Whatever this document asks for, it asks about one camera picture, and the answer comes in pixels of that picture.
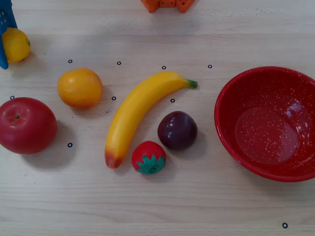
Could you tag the red plastic strawberry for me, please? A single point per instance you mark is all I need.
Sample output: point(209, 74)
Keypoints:
point(147, 152)

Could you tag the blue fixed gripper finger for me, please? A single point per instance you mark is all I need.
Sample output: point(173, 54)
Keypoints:
point(5, 14)

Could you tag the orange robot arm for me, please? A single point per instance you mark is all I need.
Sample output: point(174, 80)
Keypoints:
point(152, 5)

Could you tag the orange plastic fruit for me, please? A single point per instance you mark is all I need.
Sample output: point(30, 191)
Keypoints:
point(80, 88)

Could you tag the red plastic apple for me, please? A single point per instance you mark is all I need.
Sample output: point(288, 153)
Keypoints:
point(27, 126)

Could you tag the red speckled bowl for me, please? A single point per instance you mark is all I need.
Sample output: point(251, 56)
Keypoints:
point(265, 127)

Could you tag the purple plastic plum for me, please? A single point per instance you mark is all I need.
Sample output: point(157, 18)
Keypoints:
point(177, 131)

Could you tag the yellow plastic banana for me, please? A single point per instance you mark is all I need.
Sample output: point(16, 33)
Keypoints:
point(133, 110)

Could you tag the yellow plastic lemon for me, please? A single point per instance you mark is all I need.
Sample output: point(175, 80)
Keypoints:
point(17, 45)

